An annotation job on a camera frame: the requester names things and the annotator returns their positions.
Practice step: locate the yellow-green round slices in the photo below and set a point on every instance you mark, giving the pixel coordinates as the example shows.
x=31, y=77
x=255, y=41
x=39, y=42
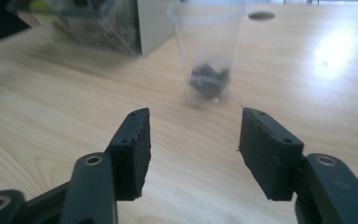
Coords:
x=42, y=5

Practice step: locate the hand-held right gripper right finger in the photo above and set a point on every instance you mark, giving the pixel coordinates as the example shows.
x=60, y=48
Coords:
x=268, y=155

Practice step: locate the clear drawer organizer box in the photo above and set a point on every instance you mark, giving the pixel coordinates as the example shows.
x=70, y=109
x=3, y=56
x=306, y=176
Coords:
x=105, y=25

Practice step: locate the dark dried pieces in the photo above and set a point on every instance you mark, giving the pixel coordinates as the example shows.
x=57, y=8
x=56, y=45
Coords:
x=209, y=81

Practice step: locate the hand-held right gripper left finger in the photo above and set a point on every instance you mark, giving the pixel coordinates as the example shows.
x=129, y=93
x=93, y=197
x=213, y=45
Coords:
x=130, y=155

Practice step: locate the black round table grommet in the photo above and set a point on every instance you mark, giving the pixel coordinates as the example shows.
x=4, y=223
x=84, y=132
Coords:
x=261, y=15

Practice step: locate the clear plastic cup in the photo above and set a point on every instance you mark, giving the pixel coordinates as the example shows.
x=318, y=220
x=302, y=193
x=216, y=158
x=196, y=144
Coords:
x=208, y=40

